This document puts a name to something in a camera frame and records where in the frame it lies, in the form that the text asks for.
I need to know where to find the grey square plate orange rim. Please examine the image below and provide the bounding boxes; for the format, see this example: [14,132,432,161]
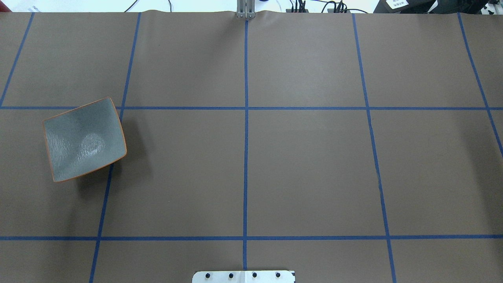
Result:
[42,97,127,182]

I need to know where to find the aluminium frame post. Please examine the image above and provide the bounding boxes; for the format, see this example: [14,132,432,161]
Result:
[237,0,256,20]

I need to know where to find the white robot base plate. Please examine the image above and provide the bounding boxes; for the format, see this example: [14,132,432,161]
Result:
[192,270,296,283]

